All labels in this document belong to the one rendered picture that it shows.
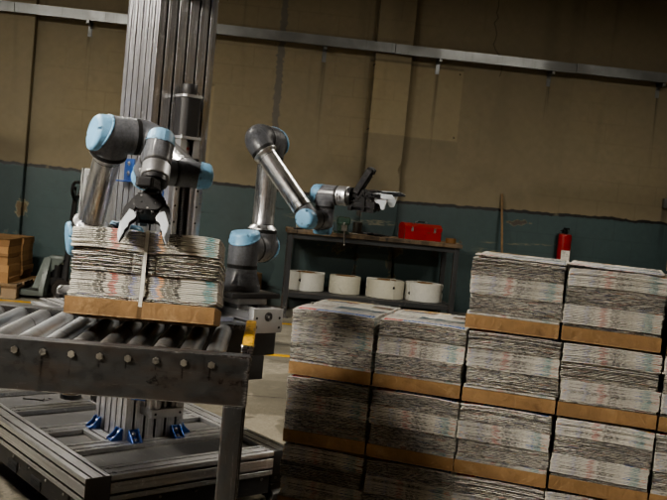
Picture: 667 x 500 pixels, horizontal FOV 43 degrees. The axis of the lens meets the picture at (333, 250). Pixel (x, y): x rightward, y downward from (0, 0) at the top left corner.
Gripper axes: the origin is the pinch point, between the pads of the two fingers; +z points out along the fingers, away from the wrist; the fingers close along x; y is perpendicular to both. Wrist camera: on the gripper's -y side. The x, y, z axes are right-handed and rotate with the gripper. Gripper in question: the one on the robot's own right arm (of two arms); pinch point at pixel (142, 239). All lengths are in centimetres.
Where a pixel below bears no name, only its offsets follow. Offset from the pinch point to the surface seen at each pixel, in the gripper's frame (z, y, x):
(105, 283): 6.5, 11.4, 9.3
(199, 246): -3.0, 6.1, -13.3
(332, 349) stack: -9, 74, -53
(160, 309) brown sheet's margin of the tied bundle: 11.8, 13.4, -4.9
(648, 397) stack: 13, 47, -145
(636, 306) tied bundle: -10, 34, -140
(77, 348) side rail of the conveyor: 27.7, 5.3, 11.3
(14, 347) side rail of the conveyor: 28.6, 5.1, 25.7
